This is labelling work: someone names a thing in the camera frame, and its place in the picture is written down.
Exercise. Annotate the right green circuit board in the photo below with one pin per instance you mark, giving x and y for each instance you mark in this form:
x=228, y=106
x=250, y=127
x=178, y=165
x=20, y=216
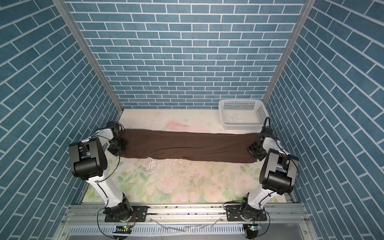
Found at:
x=252, y=227

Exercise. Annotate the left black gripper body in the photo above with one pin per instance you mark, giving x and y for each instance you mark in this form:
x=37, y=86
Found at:
x=117, y=146

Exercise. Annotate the green circuit board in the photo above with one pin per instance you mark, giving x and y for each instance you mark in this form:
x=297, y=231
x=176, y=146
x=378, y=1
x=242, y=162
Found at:
x=252, y=227
x=125, y=230

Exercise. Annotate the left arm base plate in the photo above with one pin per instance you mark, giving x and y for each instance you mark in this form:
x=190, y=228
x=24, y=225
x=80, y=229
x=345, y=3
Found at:
x=135, y=213

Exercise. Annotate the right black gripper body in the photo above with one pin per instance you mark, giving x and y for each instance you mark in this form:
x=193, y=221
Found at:
x=257, y=152

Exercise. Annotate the corner aluminium post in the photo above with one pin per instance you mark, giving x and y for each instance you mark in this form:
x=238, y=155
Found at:
x=303, y=16
x=81, y=41

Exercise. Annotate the white plastic basket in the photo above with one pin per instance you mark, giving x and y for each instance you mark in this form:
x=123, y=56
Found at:
x=242, y=114

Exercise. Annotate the right corner aluminium post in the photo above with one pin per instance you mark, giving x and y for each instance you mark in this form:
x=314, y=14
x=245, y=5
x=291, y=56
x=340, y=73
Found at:
x=303, y=16

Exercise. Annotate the left green circuit board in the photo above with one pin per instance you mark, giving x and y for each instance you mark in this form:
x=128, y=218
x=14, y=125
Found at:
x=125, y=230

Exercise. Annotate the aluminium front rail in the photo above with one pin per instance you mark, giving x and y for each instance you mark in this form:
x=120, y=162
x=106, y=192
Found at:
x=91, y=214

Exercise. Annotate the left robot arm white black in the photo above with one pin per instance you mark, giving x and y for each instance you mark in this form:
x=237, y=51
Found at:
x=89, y=163

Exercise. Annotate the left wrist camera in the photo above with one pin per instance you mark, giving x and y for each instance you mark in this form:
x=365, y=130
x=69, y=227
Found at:
x=115, y=127

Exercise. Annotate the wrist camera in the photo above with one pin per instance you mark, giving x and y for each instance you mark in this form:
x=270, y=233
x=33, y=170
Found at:
x=115, y=127
x=266, y=132

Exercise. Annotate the white slotted cable duct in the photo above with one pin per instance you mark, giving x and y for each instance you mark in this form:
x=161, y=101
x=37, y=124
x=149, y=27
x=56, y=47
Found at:
x=157, y=230

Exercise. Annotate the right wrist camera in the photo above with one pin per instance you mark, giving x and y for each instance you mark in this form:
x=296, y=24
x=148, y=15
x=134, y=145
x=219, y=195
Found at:
x=266, y=132

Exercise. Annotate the left corner aluminium post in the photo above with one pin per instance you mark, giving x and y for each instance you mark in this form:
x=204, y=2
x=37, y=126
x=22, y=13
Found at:
x=81, y=41

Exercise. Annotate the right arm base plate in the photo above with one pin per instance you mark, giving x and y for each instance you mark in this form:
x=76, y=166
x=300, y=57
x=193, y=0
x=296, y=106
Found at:
x=235, y=213

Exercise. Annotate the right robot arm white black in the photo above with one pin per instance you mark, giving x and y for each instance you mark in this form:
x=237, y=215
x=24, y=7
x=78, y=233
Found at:
x=278, y=175

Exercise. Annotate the brown trousers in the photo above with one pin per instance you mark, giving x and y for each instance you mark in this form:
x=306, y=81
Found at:
x=205, y=147

